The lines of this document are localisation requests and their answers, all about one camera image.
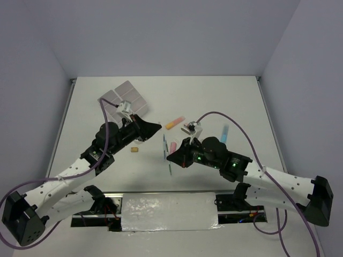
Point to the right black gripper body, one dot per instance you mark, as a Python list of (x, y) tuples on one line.
[(197, 155)]

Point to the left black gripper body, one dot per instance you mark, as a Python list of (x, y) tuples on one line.
[(128, 134)]

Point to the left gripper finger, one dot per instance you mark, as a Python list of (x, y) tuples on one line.
[(140, 122), (147, 132)]

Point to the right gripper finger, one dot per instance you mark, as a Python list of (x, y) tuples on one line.
[(179, 158), (185, 146)]

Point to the blue pen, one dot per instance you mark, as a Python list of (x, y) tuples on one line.
[(164, 148)]

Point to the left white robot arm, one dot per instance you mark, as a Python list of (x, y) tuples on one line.
[(28, 215)]

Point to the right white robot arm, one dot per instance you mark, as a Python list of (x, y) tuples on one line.
[(258, 186)]

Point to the small brown eraser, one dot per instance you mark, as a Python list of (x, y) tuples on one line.
[(134, 149)]

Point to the pink correction tape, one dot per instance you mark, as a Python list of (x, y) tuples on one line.
[(185, 129)]

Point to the blue highlighter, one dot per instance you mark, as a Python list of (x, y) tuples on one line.
[(224, 134)]

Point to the orange pink highlighter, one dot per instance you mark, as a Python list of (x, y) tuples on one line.
[(175, 122)]

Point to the left white divided container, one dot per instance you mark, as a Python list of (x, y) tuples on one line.
[(112, 97)]

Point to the white divided container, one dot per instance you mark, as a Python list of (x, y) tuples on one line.
[(112, 97), (126, 91)]

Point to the right white divided container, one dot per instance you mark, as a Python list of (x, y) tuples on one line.
[(126, 91)]

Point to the silver foil cover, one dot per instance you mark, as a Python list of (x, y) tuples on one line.
[(169, 212)]

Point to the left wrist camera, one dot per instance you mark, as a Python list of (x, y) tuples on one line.
[(124, 107)]

